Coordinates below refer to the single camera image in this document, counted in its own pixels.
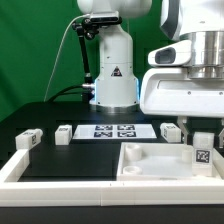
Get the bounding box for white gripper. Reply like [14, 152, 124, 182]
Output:
[140, 40, 224, 148]

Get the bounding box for white square tabletop panel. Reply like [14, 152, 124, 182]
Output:
[116, 142, 224, 181]

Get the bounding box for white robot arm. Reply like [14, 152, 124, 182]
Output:
[77, 0, 224, 120]

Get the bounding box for white fiducial marker sheet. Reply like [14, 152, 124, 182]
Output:
[73, 124, 156, 140]

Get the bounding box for white U-shaped obstacle fence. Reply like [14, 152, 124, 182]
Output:
[0, 149, 224, 207]

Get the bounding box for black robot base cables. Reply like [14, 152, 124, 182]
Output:
[47, 84, 86, 102]

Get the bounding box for grey camera on mount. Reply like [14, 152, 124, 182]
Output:
[90, 11, 119, 23]

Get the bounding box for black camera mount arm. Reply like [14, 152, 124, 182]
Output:
[71, 18, 100, 104]

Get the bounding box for white camera cable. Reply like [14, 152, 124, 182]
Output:
[43, 13, 92, 103]

